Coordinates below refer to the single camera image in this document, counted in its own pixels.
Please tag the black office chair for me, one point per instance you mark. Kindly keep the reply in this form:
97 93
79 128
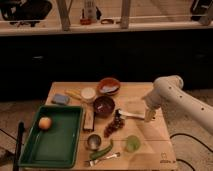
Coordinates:
30 12

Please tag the bunch of red grapes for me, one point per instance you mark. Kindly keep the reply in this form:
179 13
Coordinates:
113 126

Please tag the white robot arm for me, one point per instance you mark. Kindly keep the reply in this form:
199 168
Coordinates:
170 88

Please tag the green chili pepper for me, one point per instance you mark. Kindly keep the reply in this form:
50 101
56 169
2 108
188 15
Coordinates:
98 154

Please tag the wooden block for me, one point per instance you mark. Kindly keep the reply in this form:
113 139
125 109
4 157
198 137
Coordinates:
88 124

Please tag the wooden table leg left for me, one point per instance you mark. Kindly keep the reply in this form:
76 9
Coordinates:
64 16

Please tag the small metal cup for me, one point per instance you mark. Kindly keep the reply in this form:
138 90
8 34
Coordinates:
94 142

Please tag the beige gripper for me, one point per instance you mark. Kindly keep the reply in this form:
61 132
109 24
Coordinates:
149 114

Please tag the wooden table leg right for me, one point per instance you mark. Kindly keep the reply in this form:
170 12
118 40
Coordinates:
125 13

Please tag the wooden table leg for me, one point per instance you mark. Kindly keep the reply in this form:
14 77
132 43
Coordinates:
64 16
125 13

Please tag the white bottle on floor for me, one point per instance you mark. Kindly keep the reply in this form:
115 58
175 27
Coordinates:
90 10

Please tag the orange fruit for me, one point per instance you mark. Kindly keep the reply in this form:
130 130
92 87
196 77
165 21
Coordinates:
45 123

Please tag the green plastic tray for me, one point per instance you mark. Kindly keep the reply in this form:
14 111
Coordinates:
55 148

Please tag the dark brown bowl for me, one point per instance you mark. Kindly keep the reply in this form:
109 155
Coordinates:
103 106

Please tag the blue sponge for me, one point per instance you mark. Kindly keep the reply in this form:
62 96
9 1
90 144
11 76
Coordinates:
60 99

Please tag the orange bowl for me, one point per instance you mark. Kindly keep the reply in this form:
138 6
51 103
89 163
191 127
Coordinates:
108 86

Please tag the green plastic cup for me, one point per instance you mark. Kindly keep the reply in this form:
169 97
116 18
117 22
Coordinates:
132 143

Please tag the black pole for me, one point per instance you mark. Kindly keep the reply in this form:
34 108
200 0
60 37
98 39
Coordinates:
21 130

